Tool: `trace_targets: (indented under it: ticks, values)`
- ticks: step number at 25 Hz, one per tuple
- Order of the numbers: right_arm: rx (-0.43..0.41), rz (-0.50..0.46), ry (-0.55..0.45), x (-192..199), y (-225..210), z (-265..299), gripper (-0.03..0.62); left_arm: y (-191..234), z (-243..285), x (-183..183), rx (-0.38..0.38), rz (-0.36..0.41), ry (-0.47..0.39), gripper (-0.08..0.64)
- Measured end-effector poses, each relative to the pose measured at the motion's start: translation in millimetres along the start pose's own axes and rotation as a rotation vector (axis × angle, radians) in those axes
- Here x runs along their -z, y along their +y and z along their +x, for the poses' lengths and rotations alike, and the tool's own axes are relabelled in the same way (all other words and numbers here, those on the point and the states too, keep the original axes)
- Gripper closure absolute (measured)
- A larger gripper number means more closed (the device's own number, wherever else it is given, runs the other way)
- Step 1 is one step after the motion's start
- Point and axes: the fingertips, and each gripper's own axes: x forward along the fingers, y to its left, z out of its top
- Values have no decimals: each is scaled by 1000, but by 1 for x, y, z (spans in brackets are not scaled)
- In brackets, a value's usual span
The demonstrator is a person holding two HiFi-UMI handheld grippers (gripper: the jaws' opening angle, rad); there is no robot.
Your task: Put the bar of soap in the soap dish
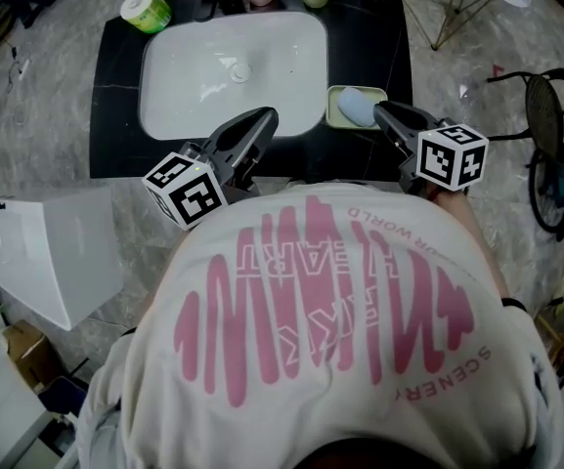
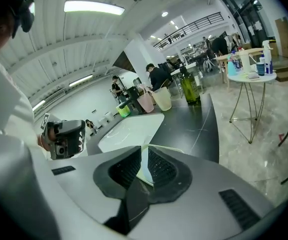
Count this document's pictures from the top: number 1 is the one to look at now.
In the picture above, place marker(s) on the pale green soap dish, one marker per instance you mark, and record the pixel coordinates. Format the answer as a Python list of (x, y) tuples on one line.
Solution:
[(334, 115)]

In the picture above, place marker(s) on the black wristband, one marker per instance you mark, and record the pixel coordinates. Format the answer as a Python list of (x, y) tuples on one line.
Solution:
[(513, 304)]

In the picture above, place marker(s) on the person's right forearm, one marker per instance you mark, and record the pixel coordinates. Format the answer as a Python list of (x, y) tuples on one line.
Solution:
[(477, 232)]

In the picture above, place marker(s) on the white toilet tank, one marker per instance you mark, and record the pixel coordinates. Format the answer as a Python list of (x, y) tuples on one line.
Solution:
[(47, 252)]

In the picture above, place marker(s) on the cardboard box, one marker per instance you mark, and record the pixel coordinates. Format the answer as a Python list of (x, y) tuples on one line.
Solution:
[(30, 354)]

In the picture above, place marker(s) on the light blue bar of soap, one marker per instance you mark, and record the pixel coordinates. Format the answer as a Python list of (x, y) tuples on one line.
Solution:
[(357, 107)]

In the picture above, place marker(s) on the white shirt with pink print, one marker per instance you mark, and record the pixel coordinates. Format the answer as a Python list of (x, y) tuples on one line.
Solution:
[(335, 359)]

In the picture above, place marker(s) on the white ceramic sink basin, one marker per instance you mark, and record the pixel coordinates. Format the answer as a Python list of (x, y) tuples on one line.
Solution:
[(203, 66)]

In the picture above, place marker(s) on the metal sink drain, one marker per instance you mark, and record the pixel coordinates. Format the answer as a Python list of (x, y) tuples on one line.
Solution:
[(241, 72)]

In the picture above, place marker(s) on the green wrapped toilet paper roll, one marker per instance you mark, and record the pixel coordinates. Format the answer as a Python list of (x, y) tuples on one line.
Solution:
[(147, 12)]

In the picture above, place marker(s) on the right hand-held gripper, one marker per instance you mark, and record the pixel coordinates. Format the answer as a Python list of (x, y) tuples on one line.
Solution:
[(450, 157)]

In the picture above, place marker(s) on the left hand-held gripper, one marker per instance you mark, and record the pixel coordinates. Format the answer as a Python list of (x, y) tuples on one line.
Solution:
[(186, 191)]

